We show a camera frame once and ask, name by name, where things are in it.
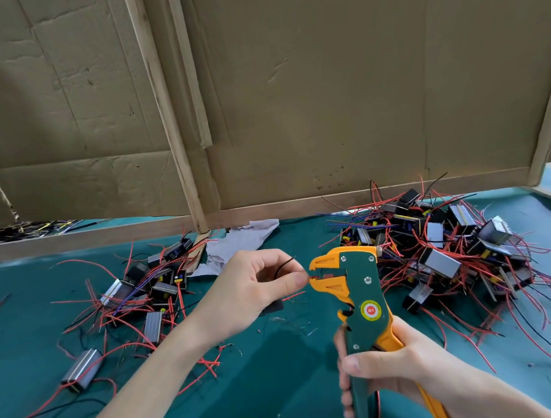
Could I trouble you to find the person's left hand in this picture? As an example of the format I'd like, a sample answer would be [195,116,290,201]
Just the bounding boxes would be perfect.
[182,247,312,348]

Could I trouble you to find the wooden corner post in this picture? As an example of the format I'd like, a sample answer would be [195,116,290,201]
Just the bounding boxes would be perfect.
[523,62,551,186]

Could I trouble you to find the person's right forearm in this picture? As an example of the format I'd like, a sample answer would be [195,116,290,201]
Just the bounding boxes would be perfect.
[447,372,551,418]

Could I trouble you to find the transformer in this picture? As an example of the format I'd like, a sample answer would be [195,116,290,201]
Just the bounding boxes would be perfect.
[257,255,309,316]

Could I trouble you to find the short wooden bottom rail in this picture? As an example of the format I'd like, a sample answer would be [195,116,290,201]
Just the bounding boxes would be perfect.
[0,216,199,267]

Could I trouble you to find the thin wooden strip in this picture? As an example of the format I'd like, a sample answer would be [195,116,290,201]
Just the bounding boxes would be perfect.
[166,0,214,150]

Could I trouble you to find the wide wooden post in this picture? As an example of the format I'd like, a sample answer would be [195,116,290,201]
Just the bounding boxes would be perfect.
[125,0,210,234]

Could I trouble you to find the person's left forearm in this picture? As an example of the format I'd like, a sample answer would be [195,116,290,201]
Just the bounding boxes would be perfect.
[73,320,222,418]

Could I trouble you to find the pile of wired transformers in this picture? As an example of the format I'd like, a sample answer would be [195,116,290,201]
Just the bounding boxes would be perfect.
[321,167,551,374]
[0,231,233,418]

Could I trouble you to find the orange green wire strippers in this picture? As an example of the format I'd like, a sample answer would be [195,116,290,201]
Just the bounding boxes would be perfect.
[307,242,450,418]

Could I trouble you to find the smooth brown cardboard panel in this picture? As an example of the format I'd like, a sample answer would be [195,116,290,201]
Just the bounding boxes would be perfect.
[179,0,551,211]

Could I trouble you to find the heap of black cables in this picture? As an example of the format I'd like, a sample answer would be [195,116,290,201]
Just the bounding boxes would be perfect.
[0,217,100,245]

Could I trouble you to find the crumpled grey plastic bag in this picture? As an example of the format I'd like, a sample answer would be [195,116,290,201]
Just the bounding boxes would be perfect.
[187,218,283,279]

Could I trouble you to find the person's right hand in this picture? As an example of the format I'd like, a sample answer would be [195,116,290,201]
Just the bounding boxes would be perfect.
[332,311,481,418]

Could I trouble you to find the creased brown cardboard panel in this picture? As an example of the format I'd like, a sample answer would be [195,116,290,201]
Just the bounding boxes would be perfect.
[0,0,193,231]

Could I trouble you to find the long wooden bottom rail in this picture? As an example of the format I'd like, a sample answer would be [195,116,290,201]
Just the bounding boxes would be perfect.
[209,165,534,231]

